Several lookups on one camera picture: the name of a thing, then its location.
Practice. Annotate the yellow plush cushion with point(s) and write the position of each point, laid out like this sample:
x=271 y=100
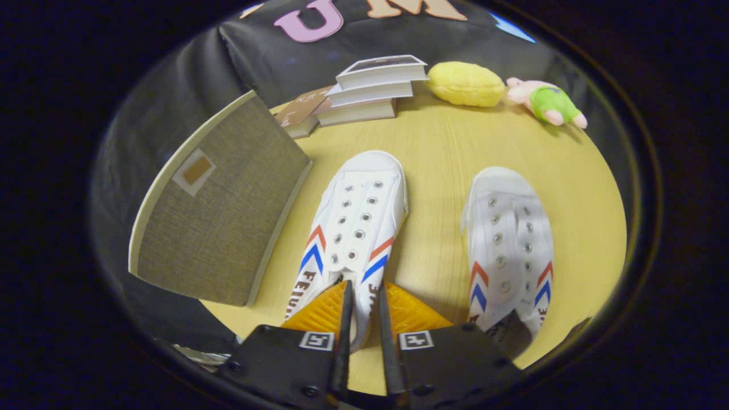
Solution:
x=466 y=84

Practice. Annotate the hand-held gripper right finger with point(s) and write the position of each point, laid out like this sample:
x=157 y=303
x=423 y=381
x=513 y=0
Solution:
x=393 y=364

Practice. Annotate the white book with portrait cover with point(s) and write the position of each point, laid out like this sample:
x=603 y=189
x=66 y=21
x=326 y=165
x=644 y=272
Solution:
x=381 y=74

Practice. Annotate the black backdrop cloth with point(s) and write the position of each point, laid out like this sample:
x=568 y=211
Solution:
x=159 y=114

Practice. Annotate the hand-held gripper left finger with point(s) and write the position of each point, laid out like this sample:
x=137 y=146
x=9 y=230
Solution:
x=343 y=364

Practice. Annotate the brown cover book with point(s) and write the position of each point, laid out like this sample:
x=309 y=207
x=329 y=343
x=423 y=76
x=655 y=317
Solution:
x=299 y=111

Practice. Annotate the thick white book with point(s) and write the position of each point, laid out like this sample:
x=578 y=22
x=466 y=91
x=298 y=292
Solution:
x=370 y=94

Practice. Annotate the pink plush toy green shirt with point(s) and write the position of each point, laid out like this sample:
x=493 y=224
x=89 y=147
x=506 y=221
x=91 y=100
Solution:
x=549 y=102

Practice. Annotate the white striped canvas shoe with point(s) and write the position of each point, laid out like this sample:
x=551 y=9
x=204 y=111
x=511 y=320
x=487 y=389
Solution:
x=364 y=199
x=512 y=228

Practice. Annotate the grey fabric storage box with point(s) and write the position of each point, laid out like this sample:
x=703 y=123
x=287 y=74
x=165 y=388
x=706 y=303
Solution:
x=228 y=228

